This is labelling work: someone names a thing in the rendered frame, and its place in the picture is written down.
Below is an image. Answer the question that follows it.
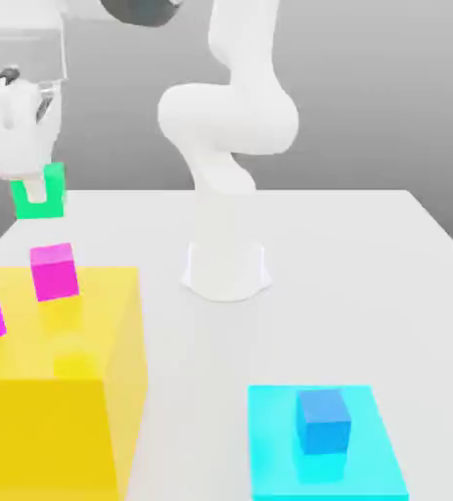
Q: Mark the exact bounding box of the large yellow box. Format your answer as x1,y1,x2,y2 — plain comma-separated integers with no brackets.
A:
0,265,150,501

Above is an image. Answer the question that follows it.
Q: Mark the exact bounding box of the small blue cube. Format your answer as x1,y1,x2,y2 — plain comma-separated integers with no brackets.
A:
294,387,353,456

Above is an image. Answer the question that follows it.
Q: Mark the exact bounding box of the small green cube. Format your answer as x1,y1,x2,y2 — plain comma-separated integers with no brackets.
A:
10,161,68,221

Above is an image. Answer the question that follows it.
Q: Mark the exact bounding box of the large cyan box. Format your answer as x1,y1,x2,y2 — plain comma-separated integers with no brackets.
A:
247,385,411,501

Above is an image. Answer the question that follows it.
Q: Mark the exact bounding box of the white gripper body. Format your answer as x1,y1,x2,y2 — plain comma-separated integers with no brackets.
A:
0,79,62,182

